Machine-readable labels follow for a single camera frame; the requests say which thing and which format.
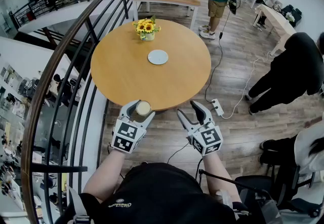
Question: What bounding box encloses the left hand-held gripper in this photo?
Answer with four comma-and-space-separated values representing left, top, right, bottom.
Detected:
110, 100, 156, 154

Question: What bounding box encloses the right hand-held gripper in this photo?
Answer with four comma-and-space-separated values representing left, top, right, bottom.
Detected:
176, 100, 224, 157

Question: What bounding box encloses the beige cup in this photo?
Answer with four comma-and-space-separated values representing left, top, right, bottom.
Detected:
135, 100, 152, 117

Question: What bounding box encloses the white round dish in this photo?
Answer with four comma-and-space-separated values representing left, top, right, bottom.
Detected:
147, 49, 169, 65

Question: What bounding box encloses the person's left forearm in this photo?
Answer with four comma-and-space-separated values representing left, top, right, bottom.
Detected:
83, 147, 127, 204

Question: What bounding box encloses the person's right forearm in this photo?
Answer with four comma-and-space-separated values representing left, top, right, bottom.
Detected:
201, 151, 241, 204

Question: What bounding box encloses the white power strip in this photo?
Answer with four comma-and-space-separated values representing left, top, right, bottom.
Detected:
211, 98, 225, 117

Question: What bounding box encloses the person's black shirt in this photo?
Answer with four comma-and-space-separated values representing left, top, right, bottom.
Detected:
54, 162, 254, 224

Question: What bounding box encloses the sunflower pot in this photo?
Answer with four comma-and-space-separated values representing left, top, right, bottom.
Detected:
132, 15, 161, 42

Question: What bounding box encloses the curved metal railing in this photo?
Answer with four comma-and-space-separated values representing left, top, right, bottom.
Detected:
9, 0, 140, 224

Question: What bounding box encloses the black office chair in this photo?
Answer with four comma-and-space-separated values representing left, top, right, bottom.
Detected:
234, 164, 322, 218

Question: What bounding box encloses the long light wooden table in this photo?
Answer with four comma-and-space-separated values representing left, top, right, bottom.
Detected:
252, 4, 297, 57

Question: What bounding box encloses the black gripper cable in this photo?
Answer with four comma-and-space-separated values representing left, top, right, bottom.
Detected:
167, 141, 190, 164

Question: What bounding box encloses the white cable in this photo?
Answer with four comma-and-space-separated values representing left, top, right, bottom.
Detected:
221, 51, 273, 120

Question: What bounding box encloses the long black cable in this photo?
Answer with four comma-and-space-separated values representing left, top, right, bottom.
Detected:
204, 9, 231, 104

